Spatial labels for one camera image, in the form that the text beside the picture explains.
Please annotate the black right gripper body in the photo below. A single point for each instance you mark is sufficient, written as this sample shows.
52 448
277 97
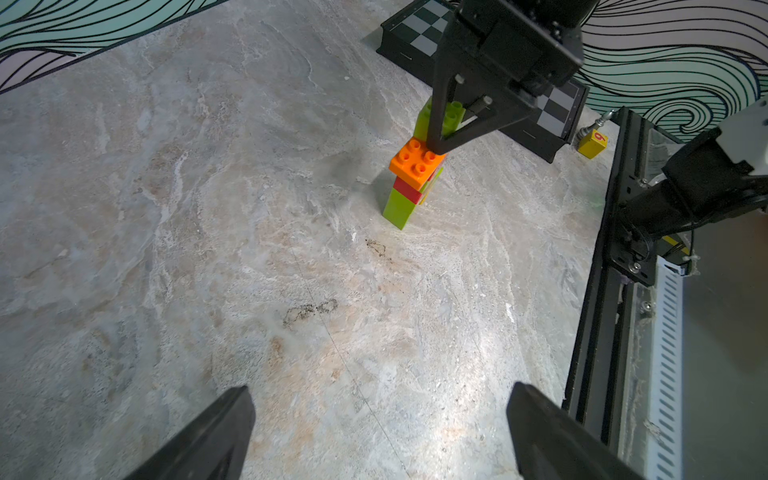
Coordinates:
532 44

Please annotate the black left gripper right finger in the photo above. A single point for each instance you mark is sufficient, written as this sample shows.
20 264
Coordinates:
548 444

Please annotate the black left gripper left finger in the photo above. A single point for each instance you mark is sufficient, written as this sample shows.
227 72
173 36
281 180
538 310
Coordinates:
213 446

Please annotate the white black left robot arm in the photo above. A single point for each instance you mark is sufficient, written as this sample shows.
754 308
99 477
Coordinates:
720 174

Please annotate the orange lego plate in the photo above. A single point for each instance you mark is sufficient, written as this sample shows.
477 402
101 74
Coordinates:
415 163

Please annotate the small metal chess piece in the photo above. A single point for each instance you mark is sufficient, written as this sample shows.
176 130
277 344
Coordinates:
597 124

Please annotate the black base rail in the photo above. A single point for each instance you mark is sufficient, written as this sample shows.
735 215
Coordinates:
594 391

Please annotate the white slotted cable duct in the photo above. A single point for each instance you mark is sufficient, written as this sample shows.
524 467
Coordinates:
665 411

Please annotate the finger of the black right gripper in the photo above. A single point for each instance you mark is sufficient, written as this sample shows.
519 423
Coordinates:
448 64
499 115

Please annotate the yellow numbered cube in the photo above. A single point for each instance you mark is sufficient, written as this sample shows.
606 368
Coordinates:
592 144

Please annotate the black white chessboard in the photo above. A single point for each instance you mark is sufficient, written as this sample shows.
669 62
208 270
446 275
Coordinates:
410 39

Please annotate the long green lego brick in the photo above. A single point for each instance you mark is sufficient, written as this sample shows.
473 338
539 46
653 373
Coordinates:
399 207

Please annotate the red lego brick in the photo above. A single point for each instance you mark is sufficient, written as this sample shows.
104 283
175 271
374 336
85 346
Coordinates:
409 192

